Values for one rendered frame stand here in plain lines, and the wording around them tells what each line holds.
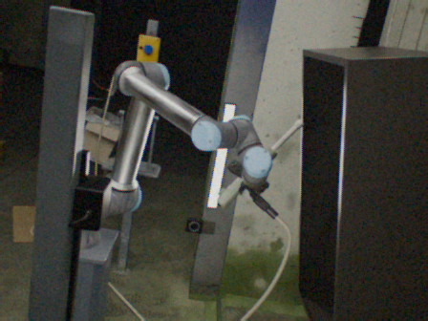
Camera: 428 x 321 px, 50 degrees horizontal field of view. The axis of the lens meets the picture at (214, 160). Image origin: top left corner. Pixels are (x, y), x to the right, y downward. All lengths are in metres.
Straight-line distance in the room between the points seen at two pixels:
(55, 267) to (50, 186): 0.13
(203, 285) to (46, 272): 2.28
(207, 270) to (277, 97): 1.15
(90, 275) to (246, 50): 1.40
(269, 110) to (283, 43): 0.37
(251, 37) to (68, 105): 1.98
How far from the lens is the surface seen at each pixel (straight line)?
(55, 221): 0.72
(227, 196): 1.77
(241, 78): 2.58
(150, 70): 1.89
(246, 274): 2.96
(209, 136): 1.40
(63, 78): 0.66
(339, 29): 2.65
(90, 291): 2.15
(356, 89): 1.53
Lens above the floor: 1.65
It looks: 16 degrees down
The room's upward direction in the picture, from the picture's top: 10 degrees clockwise
